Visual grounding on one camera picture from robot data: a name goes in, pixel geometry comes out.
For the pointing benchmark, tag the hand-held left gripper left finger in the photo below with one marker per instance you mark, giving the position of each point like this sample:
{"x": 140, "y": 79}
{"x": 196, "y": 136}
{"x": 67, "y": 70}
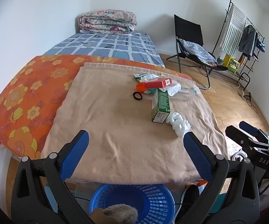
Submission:
{"x": 75, "y": 154}

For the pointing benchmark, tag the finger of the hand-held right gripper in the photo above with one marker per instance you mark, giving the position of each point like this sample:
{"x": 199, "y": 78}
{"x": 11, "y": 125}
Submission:
{"x": 237, "y": 133}
{"x": 248, "y": 127}

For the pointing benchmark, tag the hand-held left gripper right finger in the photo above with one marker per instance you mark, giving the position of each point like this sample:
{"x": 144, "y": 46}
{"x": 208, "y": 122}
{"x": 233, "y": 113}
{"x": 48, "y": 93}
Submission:
{"x": 198, "y": 154}

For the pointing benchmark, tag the blue plastic basket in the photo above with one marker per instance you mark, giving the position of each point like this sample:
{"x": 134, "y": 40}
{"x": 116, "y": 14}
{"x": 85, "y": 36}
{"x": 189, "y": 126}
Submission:
{"x": 153, "y": 200}

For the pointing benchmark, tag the white plastic bag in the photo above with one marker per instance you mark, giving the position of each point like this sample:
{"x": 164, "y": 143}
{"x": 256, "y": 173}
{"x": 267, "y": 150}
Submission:
{"x": 171, "y": 88}

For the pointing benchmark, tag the red cardboard box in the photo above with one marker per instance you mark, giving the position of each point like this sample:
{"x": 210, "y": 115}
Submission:
{"x": 158, "y": 83}

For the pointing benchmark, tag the orange round plastic lid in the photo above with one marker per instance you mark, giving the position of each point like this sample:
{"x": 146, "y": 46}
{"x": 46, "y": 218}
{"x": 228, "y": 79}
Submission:
{"x": 141, "y": 87}

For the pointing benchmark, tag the green and white packet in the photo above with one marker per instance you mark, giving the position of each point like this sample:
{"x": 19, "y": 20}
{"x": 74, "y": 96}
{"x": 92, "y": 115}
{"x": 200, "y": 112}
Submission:
{"x": 143, "y": 76}

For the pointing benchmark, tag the white crumpled tissue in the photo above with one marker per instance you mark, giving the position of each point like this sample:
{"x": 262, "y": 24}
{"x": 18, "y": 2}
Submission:
{"x": 178, "y": 123}

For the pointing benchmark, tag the black shoe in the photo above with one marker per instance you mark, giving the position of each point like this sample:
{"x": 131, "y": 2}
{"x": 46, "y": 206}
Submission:
{"x": 190, "y": 196}

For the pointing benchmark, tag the beige blanket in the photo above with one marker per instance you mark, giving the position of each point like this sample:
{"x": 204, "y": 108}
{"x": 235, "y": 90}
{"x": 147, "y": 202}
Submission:
{"x": 113, "y": 126}

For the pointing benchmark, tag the green cardboard box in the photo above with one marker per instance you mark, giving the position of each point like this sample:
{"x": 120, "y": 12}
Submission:
{"x": 161, "y": 105}

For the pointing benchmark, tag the clear plastic wrapper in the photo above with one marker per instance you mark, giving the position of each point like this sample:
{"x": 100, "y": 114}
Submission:
{"x": 190, "y": 90}

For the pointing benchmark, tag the yellow crate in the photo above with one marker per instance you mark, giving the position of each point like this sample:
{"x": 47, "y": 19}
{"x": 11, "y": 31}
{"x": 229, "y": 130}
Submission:
{"x": 231, "y": 63}

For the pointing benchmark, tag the black clothes rack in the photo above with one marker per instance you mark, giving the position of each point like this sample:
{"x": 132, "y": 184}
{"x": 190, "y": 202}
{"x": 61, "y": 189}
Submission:
{"x": 253, "y": 57}

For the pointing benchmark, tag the beige fuzzy slipper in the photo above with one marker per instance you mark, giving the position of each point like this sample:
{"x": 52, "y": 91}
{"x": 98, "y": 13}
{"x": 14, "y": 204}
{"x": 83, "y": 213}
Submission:
{"x": 115, "y": 214}

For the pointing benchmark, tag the orange floral blanket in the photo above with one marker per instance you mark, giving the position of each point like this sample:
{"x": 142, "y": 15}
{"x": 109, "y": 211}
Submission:
{"x": 27, "y": 93}

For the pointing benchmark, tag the small teal white tube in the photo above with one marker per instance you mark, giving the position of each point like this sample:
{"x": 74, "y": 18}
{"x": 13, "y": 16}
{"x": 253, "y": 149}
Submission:
{"x": 149, "y": 91}

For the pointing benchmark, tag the teal garment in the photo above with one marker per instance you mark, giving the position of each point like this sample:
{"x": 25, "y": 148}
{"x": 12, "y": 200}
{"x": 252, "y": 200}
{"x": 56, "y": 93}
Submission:
{"x": 261, "y": 44}

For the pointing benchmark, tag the dark grey jacket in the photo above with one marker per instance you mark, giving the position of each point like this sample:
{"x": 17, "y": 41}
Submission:
{"x": 247, "y": 42}

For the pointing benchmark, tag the blue striped cloth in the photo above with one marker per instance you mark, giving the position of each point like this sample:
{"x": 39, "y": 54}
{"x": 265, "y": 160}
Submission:
{"x": 195, "y": 49}

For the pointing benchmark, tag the green striped towel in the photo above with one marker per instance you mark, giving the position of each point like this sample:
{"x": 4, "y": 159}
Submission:
{"x": 233, "y": 30}

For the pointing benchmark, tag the blue checked bed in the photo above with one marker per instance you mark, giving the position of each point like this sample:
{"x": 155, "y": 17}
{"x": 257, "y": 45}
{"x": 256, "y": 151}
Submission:
{"x": 101, "y": 44}

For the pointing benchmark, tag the black folding chair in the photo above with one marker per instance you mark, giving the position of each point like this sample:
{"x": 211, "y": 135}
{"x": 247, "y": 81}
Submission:
{"x": 188, "y": 28}

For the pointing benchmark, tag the folded floral quilt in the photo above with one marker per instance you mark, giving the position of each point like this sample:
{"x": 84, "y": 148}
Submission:
{"x": 106, "y": 21}

